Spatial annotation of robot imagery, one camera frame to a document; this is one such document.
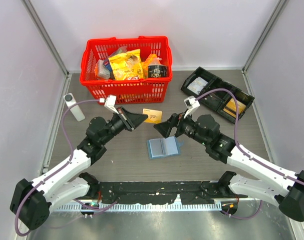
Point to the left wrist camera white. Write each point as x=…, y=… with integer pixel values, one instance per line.
x=109, y=103

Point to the white bottle grey cap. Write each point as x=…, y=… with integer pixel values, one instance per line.
x=76, y=111

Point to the grey small box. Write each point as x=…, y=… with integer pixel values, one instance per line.
x=101, y=71

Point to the blue card holder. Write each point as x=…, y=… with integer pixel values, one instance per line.
x=163, y=147

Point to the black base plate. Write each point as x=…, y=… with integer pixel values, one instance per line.
x=160, y=192

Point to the orange snack bag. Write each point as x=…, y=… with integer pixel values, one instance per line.
x=152, y=59

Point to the yellow chips bag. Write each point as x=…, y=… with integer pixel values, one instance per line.
x=127, y=65

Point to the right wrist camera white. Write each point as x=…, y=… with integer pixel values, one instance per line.
x=191, y=105

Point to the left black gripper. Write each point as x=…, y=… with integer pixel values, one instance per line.
x=130, y=120

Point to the red plastic shopping basket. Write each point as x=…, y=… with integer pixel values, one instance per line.
x=149, y=90

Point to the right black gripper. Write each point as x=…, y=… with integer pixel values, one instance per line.
x=166, y=127

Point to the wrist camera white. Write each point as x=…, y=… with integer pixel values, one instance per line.
x=191, y=105
x=109, y=103

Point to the gold credit card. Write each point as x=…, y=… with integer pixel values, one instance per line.
x=154, y=116

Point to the slotted cable duct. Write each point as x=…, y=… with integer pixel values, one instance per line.
x=177, y=206

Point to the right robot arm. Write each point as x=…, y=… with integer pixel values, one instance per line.
x=272, y=184

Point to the white cards stack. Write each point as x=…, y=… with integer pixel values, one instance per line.
x=197, y=85

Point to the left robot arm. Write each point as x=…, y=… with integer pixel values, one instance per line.
x=33, y=201

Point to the black round tin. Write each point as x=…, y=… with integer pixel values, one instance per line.
x=157, y=71

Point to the black three-compartment tray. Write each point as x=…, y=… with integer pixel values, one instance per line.
x=217, y=100

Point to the gold cards stack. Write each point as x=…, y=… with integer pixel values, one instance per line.
x=230, y=107

